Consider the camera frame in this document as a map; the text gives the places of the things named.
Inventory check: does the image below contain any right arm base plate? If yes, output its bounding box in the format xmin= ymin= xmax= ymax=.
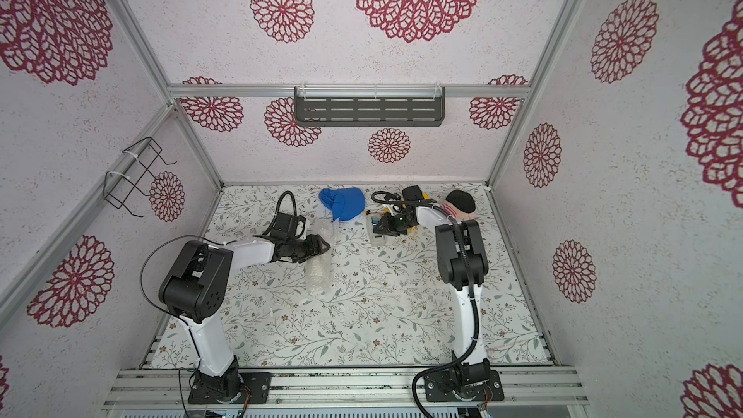
xmin=424 ymin=369 xmax=505 ymax=404

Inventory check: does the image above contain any grey tape dispenser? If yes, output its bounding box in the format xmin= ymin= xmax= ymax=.
xmin=365 ymin=210 xmax=386 ymax=247

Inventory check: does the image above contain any clear bubble wrap sheet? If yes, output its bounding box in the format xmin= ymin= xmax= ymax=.
xmin=305 ymin=217 xmax=336 ymax=297

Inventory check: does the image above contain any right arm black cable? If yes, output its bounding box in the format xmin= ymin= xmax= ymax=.
xmin=370 ymin=190 xmax=483 ymax=418

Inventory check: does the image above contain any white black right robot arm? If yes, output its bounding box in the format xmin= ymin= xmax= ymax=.
xmin=371 ymin=186 xmax=490 ymax=385

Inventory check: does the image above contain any black wire wall rack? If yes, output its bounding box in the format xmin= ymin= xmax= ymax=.
xmin=102 ymin=137 xmax=177 ymax=219

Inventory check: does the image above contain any grey metal wall shelf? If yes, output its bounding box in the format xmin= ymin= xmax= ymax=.
xmin=293 ymin=87 xmax=445 ymax=128

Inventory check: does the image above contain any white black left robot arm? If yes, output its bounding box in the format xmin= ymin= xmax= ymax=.
xmin=158 ymin=217 xmax=331 ymax=379

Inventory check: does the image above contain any aluminium front rail frame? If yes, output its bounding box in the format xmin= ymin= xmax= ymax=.
xmin=103 ymin=366 xmax=589 ymax=411

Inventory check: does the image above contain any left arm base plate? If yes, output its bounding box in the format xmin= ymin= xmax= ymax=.
xmin=187 ymin=372 xmax=273 ymax=406

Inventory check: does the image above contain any blue cloth hat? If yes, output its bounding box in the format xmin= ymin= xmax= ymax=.
xmin=319 ymin=188 xmax=366 ymax=222

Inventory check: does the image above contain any yellow cloth raincoat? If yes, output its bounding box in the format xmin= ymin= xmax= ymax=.
xmin=382 ymin=190 xmax=433 ymax=234

